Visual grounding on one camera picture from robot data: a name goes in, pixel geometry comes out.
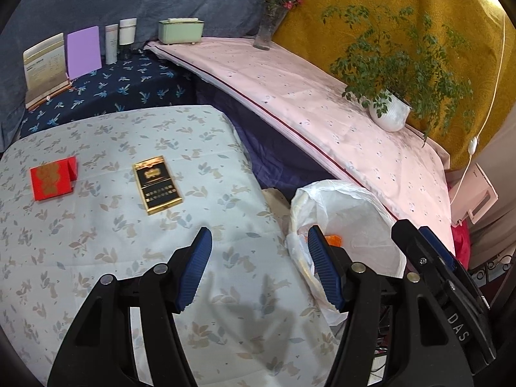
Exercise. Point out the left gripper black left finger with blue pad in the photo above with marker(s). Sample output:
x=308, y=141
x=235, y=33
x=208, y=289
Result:
x=98, y=347

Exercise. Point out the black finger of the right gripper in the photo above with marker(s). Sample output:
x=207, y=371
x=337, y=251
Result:
x=415, y=245

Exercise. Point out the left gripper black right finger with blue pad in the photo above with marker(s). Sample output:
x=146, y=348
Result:
x=422, y=349

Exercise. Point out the orange foil snack bag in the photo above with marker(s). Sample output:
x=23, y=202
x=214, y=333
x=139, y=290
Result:
x=334, y=240

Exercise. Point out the white plastic trash bag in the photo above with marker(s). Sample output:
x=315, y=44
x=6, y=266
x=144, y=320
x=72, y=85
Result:
x=355, y=215

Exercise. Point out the pink box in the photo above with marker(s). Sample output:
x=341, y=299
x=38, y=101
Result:
x=472, y=197

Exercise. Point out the floral light tablecloth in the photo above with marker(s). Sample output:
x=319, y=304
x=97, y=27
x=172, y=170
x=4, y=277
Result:
x=253, y=321

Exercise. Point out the black gold cigarette box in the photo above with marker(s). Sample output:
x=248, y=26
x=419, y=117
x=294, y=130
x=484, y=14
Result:
x=156, y=185

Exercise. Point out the red gold envelope box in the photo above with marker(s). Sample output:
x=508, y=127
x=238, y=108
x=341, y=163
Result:
x=54, y=179

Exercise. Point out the pink dotted cloth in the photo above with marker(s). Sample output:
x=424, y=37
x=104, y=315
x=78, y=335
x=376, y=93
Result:
x=306, y=105

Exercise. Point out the green plant white pot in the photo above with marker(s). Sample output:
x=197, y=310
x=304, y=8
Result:
x=398, y=56

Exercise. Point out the yellow cloth backdrop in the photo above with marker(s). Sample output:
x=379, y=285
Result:
x=488, y=61

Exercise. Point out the navy floral cloth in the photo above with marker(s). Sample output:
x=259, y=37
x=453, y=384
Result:
x=140, y=82

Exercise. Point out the glass vase pink flowers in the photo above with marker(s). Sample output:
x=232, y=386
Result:
x=273, y=13

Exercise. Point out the purple notebook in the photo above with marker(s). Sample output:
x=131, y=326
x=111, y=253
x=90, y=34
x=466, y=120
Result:
x=83, y=52

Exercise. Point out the white tube bottle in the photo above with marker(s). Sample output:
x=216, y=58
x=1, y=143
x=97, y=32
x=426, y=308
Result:
x=111, y=44

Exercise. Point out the white jar dark base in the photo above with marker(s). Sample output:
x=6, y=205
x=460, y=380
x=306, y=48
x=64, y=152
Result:
x=126, y=38

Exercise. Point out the mint green tissue box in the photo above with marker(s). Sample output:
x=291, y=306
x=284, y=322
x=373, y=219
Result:
x=180, y=30

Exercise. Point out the blue grey blanket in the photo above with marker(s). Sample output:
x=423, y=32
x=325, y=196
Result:
x=33, y=21

